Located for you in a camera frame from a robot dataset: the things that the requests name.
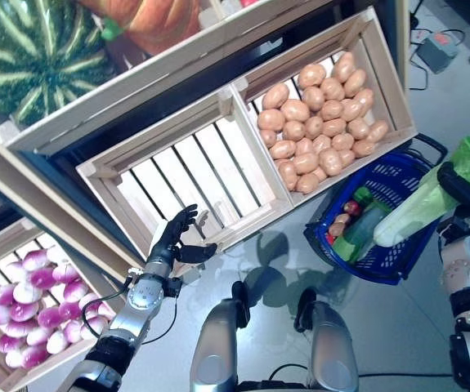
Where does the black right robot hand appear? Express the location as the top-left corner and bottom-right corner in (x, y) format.
(436, 161), (470, 206)

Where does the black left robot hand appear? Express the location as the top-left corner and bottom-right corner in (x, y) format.
(146, 203), (219, 267)

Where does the napa cabbage white green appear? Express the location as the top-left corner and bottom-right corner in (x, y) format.
(333, 203), (393, 265)
(372, 136), (470, 247)

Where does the blue plastic shopping basket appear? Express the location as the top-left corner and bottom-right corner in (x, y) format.
(302, 153), (440, 286)

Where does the green bell pepper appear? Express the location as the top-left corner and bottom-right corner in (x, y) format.
(355, 186), (377, 205)

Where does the slatted wooden cabbage crate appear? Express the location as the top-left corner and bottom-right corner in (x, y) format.
(74, 87), (296, 257)

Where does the silver left robot leg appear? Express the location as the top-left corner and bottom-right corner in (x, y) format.
(188, 280), (253, 392)

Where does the wooden display stand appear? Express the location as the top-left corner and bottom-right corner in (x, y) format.
(0, 0), (414, 392)

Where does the wooden potato crate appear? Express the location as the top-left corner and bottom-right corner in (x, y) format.
(217, 6), (419, 206)

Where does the grey power box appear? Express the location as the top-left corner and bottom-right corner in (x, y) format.
(415, 31), (461, 75)

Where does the black robot waist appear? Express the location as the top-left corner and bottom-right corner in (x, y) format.
(236, 377), (313, 392)

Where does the small orange pumpkin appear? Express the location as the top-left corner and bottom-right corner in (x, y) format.
(77, 0), (203, 56)

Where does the green striped pumpkin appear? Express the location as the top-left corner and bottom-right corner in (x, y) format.
(0, 0), (115, 128)

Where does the black basket handle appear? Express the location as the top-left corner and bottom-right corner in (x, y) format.
(408, 132), (448, 172)

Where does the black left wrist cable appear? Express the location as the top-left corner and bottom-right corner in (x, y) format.
(80, 279), (178, 348)

